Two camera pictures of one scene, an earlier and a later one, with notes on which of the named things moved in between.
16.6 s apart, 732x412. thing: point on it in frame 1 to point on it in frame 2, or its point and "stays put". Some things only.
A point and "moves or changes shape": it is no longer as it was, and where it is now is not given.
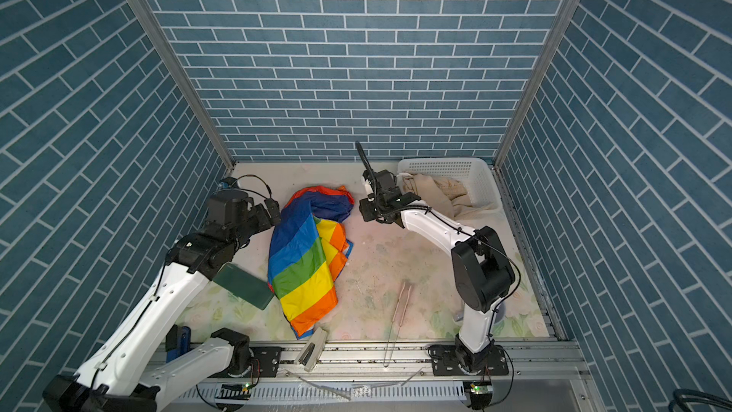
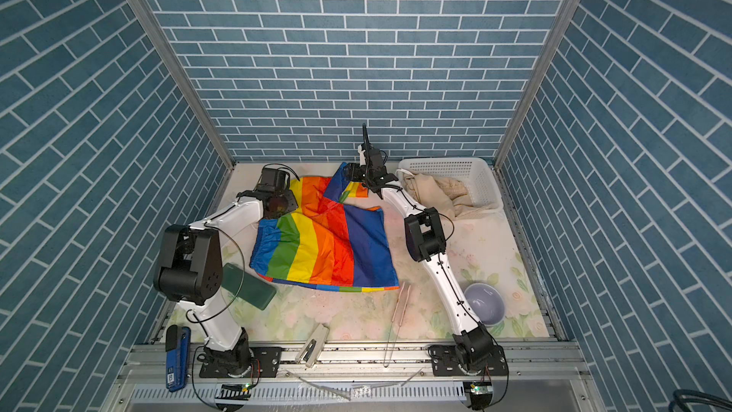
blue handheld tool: (178, 340) stays put
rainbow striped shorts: (307, 251) moves or changes shape
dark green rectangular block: (245, 285) stays put
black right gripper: (365, 207) to (354, 171)
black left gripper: (263, 218) to (292, 202)
